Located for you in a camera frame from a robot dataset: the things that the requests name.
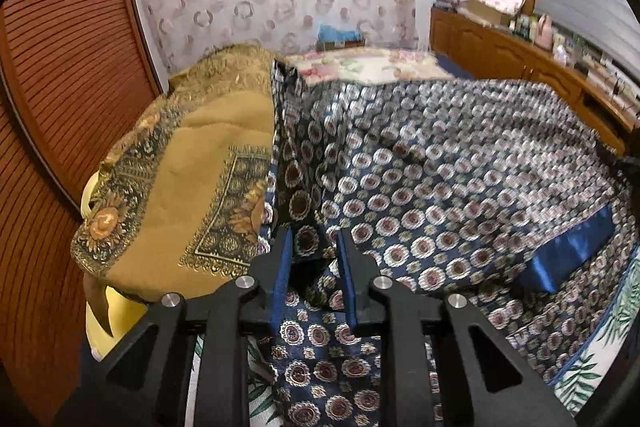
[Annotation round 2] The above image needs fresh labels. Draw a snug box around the blue storage box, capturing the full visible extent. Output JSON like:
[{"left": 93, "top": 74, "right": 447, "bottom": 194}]
[{"left": 317, "top": 24, "right": 366, "bottom": 52}]

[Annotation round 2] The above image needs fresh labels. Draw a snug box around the wooden sideboard cabinet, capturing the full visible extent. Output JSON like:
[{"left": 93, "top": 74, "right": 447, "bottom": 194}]
[{"left": 430, "top": 7, "right": 640, "bottom": 142}]

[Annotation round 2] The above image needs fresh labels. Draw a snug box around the golden patterned blanket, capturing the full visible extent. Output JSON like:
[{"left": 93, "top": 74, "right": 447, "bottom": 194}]
[{"left": 70, "top": 43, "right": 278, "bottom": 293}]

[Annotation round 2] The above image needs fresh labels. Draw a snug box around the cardboard box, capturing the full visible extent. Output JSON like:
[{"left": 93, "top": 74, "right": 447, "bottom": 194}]
[{"left": 457, "top": 0, "right": 511, "bottom": 25}]

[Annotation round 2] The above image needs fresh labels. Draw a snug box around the navy patterned pajama top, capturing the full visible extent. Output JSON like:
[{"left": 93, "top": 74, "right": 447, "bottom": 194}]
[{"left": 257, "top": 57, "right": 640, "bottom": 427}]

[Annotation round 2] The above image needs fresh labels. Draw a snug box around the wooden louvered wardrobe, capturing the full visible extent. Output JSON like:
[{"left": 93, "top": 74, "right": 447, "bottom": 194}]
[{"left": 0, "top": 0, "right": 171, "bottom": 427}]

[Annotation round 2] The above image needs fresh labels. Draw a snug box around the floral cream blanket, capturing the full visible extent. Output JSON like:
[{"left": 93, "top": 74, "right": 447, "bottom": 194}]
[{"left": 287, "top": 47, "right": 453, "bottom": 88}]

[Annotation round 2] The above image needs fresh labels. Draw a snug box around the yellow pillow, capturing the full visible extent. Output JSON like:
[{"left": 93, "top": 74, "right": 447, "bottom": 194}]
[{"left": 80, "top": 172, "right": 151, "bottom": 363}]

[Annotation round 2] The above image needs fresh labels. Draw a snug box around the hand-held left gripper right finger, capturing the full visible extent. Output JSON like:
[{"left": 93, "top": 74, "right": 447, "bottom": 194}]
[{"left": 335, "top": 231, "right": 578, "bottom": 427}]

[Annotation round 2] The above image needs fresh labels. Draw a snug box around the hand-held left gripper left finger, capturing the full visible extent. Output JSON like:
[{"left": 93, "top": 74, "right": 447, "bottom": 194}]
[{"left": 55, "top": 227, "right": 296, "bottom": 427}]

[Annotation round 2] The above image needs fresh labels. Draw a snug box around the leaf print bedsheet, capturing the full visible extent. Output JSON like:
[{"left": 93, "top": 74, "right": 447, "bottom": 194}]
[{"left": 185, "top": 252, "right": 640, "bottom": 427}]

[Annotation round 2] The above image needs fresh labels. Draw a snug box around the navy bed sheet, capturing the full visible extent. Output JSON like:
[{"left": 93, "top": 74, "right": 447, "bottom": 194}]
[{"left": 435, "top": 52, "right": 476, "bottom": 80}]

